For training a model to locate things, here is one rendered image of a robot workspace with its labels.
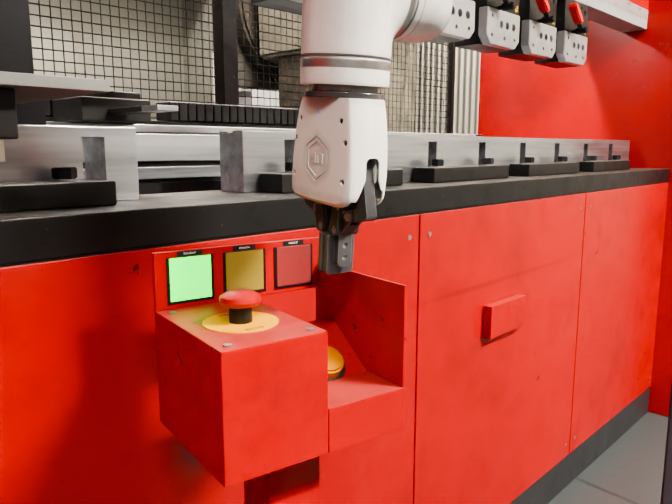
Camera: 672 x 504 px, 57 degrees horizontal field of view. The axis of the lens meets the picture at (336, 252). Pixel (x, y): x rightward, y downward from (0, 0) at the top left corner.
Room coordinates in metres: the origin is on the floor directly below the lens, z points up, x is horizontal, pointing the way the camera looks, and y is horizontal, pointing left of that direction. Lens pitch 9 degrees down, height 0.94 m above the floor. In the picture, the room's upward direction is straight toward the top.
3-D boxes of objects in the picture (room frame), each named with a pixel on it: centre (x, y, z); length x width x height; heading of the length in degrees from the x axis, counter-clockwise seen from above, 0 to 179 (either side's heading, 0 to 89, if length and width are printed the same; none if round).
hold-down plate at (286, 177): (1.07, 0.00, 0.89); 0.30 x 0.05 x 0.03; 136
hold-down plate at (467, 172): (1.36, -0.28, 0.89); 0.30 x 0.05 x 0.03; 136
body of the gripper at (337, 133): (0.61, -0.01, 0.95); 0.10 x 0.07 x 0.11; 35
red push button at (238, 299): (0.57, 0.09, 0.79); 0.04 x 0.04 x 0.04
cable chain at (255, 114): (1.51, 0.22, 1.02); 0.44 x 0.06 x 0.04; 136
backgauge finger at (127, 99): (1.02, 0.34, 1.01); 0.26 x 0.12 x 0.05; 46
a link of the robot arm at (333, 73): (0.60, -0.01, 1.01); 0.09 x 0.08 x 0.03; 35
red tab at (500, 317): (1.31, -0.37, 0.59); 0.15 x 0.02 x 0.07; 136
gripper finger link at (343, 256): (0.60, -0.01, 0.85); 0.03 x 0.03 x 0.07; 35
